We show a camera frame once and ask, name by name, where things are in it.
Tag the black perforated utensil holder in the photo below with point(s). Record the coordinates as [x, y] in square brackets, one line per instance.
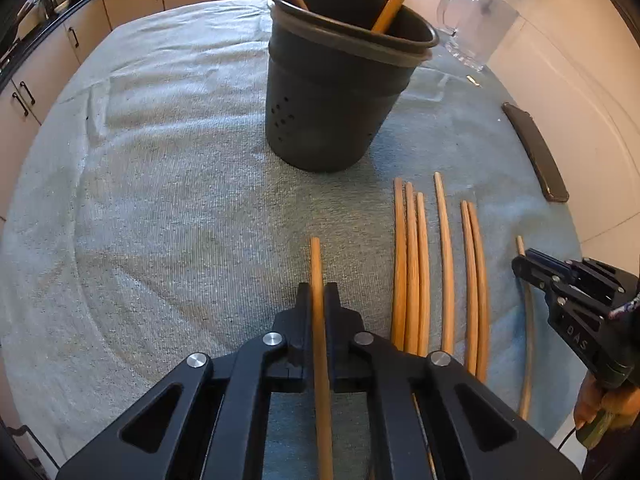
[325, 100]

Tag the person's right hand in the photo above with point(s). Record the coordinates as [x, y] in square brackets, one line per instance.
[585, 405]

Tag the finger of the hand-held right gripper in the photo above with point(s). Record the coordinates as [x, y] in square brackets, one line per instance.
[537, 280]
[550, 262]

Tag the blue-grey towel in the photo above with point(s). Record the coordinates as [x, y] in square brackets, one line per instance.
[165, 185]

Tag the steel electric kettle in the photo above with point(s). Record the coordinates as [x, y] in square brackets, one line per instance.
[47, 4]

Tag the black kitchen countertop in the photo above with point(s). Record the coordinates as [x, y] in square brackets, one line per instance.
[60, 12]

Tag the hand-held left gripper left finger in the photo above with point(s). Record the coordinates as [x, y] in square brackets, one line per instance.
[304, 320]

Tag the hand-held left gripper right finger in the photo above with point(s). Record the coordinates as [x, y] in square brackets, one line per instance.
[333, 320]

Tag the black smartphone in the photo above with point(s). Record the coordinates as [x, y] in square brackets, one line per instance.
[537, 152]

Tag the patterned fabric sleeve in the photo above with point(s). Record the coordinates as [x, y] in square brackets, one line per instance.
[627, 305]

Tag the bunch of wooden chopsticks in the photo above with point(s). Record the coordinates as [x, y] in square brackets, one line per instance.
[411, 270]

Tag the clear glass mug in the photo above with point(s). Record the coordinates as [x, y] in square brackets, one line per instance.
[475, 25]

